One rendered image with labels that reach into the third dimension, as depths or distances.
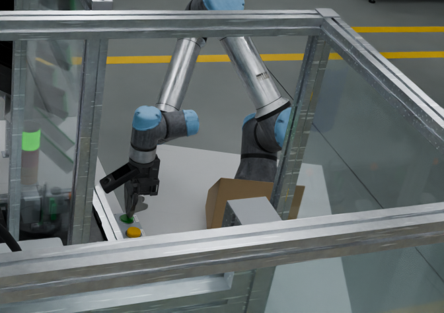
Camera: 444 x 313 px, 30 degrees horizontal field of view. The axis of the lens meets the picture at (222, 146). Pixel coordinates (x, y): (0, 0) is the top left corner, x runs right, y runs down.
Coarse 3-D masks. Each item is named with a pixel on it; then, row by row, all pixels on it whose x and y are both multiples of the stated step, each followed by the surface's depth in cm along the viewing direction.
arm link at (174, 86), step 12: (180, 48) 251; (192, 48) 252; (180, 60) 250; (192, 60) 251; (168, 72) 250; (180, 72) 249; (168, 84) 248; (180, 84) 248; (168, 96) 246; (180, 96) 248; (168, 108) 245
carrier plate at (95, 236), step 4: (92, 216) 243; (92, 220) 242; (92, 224) 240; (96, 224) 240; (92, 228) 238; (96, 228) 239; (92, 232) 237; (96, 232) 237; (100, 232) 237; (92, 236) 235; (96, 236) 236; (100, 236) 236; (92, 240) 234; (96, 240) 234; (100, 240) 234
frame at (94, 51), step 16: (80, 0) 126; (96, 0) 120; (96, 48) 125; (96, 64) 126; (80, 80) 130; (96, 80) 128; (80, 96) 130; (96, 96) 129; (80, 112) 132; (96, 112) 131; (80, 128) 132; (96, 128) 132; (80, 144) 133; (96, 144) 134; (80, 160) 134; (80, 176) 136; (80, 192) 138; (80, 208) 140; (80, 224) 142; (80, 240) 144
